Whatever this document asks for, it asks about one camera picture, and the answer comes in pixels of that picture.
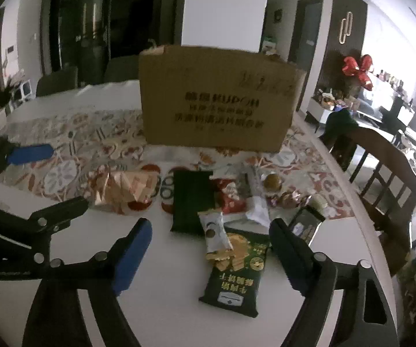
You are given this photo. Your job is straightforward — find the small white snack packet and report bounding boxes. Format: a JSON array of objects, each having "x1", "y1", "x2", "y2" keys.
[{"x1": 198, "y1": 210, "x2": 234, "y2": 255}]

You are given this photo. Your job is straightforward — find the white table cover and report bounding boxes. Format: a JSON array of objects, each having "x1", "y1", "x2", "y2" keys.
[{"x1": 5, "y1": 80, "x2": 143, "y2": 123}]

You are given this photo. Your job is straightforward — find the white low cabinet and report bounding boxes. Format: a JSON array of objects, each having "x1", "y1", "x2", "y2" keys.
[{"x1": 307, "y1": 97, "x2": 339, "y2": 132}]

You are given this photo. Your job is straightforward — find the green cloth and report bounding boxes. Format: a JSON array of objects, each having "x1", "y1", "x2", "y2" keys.
[{"x1": 323, "y1": 108, "x2": 360, "y2": 141}]

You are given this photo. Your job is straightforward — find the red balloons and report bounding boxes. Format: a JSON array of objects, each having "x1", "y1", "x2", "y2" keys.
[{"x1": 341, "y1": 55, "x2": 375, "y2": 91}]

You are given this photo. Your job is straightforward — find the dark glass doors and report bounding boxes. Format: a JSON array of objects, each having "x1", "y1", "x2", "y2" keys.
[{"x1": 42, "y1": 0, "x2": 180, "y2": 84}]

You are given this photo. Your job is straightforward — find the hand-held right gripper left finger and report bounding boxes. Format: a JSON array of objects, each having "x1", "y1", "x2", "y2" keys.
[{"x1": 22, "y1": 218, "x2": 153, "y2": 347}]

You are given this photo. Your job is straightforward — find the round brown pastry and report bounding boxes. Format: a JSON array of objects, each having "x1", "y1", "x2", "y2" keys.
[{"x1": 263, "y1": 173, "x2": 284, "y2": 191}]

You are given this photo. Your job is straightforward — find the dark dining chair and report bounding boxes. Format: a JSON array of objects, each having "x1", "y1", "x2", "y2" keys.
[
  {"x1": 35, "y1": 67, "x2": 79, "y2": 97},
  {"x1": 104, "y1": 56, "x2": 140, "y2": 83}
]

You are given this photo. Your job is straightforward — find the patterned table mat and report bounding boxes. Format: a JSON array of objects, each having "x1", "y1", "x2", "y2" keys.
[{"x1": 0, "y1": 108, "x2": 356, "y2": 221}]

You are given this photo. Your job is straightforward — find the gold wall decoration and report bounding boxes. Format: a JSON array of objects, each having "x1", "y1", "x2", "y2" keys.
[{"x1": 339, "y1": 12, "x2": 354, "y2": 44}]

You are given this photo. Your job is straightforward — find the golden snack packet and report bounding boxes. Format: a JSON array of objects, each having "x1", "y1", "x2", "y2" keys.
[{"x1": 90, "y1": 169, "x2": 160, "y2": 215}]

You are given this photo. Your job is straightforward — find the dark glossy snack packet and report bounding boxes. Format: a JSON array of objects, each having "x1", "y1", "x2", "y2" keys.
[{"x1": 287, "y1": 206, "x2": 326, "y2": 241}]

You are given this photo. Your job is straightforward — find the green cracker bag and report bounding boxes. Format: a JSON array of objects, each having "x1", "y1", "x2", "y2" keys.
[{"x1": 198, "y1": 226, "x2": 271, "y2": 319}]

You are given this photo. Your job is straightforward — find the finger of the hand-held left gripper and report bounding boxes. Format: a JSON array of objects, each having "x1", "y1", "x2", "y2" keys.
[
  {"x1": 0, "y1": 137, "x2": 55, "y2": 192},
  {"x1": 0, "y1": 197, "x2": 89, "y2": 279}
]

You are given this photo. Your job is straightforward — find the dark slatted wall panel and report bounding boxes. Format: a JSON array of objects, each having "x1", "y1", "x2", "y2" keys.
[{"x1": 329, "y1": 0, "x2": 369, "y2": 91}]

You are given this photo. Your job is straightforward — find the wooden chair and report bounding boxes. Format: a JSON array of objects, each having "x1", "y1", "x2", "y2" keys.
[{"x1": 323, "y1": 126, "x2": 416, "y2": 275}]

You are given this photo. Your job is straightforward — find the red snack packet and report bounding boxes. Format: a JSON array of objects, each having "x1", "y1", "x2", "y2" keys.
[{"x1": 210, "y1": 178, "x2": 248, "y2": 215}]

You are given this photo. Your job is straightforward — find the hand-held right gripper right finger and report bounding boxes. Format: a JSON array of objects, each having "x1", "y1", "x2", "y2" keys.
[{"x1": 269, "y1": 219, "x2": 400, "y2": 347}]

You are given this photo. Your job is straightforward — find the clear plastic wrapper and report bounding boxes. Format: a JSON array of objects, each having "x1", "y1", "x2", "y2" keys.
[{"x1": 244, "y1": 168, "x2": 271, "y2": 225}]

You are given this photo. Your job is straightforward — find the brown cardboard box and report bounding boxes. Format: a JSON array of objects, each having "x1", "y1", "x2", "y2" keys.
[{"x1": 138, "y1": 44, "x2": 307, "y2": 153}]

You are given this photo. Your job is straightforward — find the white storage shelf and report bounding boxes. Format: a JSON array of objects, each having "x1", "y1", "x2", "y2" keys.
[{"x1": 9, "y1": 80, "x2": 33, "y2": 105}]

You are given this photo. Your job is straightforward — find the dark door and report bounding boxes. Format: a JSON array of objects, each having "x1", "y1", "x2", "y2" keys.
[{"x1": 288, "y1": 0, "x2": 325, "y2": 66}]

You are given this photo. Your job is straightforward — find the brown candy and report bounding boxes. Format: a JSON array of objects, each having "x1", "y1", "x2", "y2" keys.
[{"x1": 271, "y1": 188, "x2": 311, "y2": 208}]

